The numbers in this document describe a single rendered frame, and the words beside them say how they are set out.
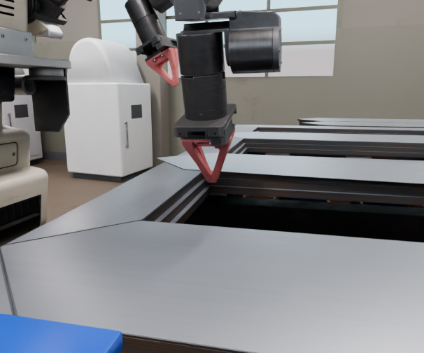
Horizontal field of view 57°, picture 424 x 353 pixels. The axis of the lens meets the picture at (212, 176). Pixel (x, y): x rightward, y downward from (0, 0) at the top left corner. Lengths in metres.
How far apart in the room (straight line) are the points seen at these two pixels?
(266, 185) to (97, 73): 3.84
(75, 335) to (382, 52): 4.39
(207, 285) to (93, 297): 0.07
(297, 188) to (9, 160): 0.63
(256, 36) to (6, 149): 0.64
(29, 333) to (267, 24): 0.39
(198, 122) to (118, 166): 3.80
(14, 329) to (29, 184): 0.78
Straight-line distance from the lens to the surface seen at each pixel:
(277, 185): 0.63
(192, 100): 0.50
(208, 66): 0.49
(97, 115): 4.35
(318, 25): 4.52
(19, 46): 0.96
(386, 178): 0.65
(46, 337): 0.17
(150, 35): 0.91
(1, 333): 0.18
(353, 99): 4.47
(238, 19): 0.48
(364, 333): 0.25
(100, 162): 4.41
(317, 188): 0.63
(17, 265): 0.34
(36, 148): 5.71
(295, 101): 4.50
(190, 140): 0.52
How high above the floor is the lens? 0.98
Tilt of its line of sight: 12 degrees down
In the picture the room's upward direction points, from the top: straight up
